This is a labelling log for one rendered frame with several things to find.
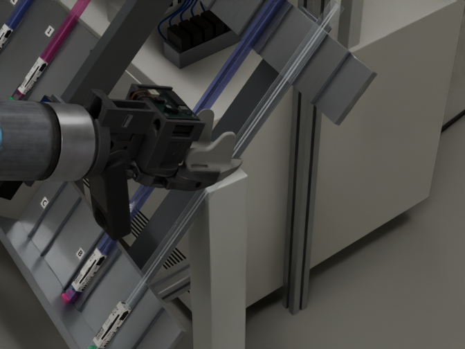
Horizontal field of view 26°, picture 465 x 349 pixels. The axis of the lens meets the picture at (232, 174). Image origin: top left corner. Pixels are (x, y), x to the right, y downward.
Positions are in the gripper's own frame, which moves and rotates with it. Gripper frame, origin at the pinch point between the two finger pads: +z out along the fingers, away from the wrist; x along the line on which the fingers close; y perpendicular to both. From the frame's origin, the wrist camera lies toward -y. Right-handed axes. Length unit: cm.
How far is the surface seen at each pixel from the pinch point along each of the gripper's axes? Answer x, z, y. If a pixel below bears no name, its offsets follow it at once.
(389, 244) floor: 44, 109, -53
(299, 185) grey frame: 40, 63, -32
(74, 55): 45.2, 8.2, -12.1
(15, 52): 56, 5, -18
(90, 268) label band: 10.3, -3.2, -23.6
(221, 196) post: 7.9, 10.5, -10.7
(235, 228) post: 7.9, 15.7, -16.2
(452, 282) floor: 27, 113, -51
